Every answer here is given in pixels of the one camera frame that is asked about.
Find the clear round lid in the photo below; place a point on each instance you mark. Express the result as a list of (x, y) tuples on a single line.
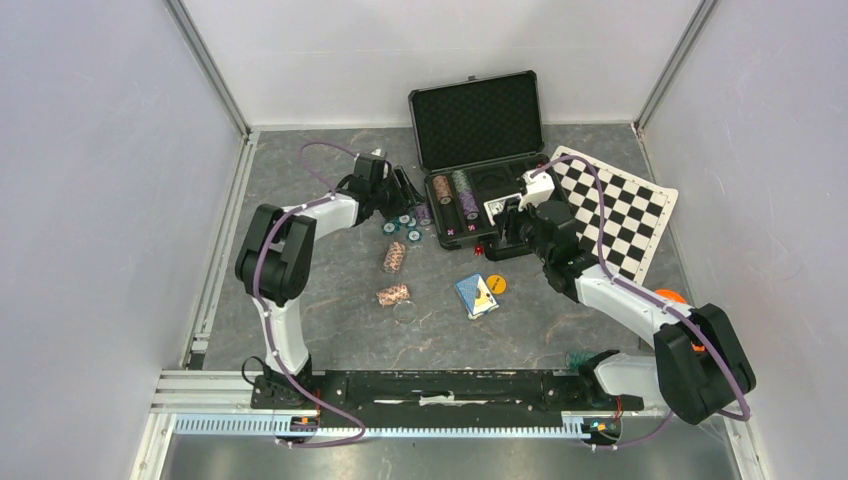
[(405, 312)]

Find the black poker set case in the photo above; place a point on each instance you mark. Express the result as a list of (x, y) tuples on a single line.
[(491, 129)]

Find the blue card deck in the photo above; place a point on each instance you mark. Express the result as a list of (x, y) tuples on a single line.
[(496, 206), (476, 296)]

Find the black white checkered board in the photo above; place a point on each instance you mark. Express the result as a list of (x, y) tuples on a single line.
[(630, 212)]

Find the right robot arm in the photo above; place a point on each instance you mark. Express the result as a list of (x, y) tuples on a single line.
[(700, 367)]

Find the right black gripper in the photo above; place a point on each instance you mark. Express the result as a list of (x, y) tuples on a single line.
[(529, 209)]

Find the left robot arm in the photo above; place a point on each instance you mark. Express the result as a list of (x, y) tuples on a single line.
[(275, 258)]

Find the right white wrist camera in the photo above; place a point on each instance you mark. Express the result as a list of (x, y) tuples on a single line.
[(536, 188)]

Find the pink chip stack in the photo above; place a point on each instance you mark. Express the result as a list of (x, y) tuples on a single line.
[(393, 295), (394, 258)]

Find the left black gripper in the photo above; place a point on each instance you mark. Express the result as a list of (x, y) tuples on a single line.
[(401, 206)]

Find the purple chip stack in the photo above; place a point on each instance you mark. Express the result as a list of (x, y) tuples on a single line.
[(469, 205), (423, 214)]

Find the yellow dealer button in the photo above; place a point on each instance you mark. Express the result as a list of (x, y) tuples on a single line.
[(496, 283)]

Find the blue card deck in case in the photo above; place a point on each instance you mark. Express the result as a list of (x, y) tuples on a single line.
[(496, 206)]

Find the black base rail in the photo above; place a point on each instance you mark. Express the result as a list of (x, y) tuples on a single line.
[(446, 399)]

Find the brown chip stack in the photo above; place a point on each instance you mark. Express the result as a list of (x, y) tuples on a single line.
[(442, 189)]

